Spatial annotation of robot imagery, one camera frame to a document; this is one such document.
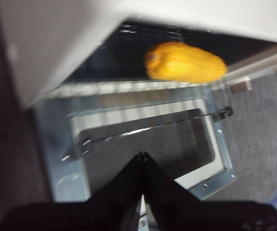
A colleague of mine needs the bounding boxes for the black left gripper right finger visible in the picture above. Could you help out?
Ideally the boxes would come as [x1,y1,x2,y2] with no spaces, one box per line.
[142,151,277,231]

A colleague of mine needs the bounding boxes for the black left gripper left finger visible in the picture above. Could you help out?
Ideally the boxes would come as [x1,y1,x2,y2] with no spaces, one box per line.
[0,151,143,231]

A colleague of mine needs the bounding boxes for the glass oven door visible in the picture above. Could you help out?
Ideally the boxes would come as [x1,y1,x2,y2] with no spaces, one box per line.
[34,86,238,203]

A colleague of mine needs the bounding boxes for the yellow corn cob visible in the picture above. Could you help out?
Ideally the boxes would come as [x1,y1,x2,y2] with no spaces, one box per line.
[144,41,228,84]

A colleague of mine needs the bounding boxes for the cream Toshiba toaster oven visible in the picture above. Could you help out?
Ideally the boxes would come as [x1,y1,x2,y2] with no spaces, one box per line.
[0,0,277,111]

